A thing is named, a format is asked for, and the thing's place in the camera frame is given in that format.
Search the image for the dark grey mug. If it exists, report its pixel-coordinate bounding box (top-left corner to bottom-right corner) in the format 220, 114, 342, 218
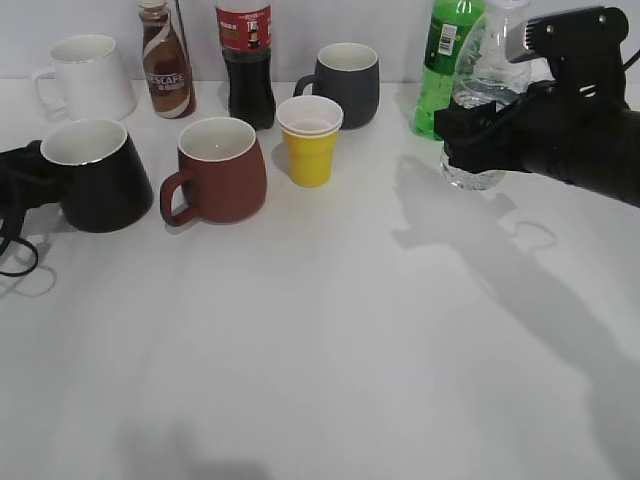
293, 42, 380, 130

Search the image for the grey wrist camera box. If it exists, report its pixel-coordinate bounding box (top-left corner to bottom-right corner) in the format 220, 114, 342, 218
505, 6, 629, 64

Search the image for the green soda bottle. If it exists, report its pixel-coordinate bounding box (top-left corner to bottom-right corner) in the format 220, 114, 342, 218
413, 0, 486, 141

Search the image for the black mug white inside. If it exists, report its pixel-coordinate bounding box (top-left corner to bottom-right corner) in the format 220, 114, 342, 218
40, 118, 153, 233

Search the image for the cola bottle red label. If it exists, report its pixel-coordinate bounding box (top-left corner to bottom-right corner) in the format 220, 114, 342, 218
215, 1, 276, 130

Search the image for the black cable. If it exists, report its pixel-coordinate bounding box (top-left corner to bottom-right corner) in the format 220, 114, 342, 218
0, 169, 41, 277

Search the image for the yellow paper cup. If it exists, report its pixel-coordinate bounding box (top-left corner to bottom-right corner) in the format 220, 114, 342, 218
276, 95, 344, 188

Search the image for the clear water bottle green label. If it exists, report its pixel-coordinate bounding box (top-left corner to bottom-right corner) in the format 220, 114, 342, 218
441, 1, 531, 191

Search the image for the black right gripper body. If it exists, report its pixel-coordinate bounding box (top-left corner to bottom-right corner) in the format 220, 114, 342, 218
435, 81, 639, 206

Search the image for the Nescafe coffee bottle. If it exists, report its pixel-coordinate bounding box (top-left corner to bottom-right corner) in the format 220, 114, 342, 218
138, 1, 196, 119

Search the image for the red mug white inside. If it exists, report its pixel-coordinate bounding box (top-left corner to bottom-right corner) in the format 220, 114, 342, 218
160, 117, 267, 228

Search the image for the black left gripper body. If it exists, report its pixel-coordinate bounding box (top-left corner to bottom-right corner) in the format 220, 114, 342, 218
1, 140, 65, 219

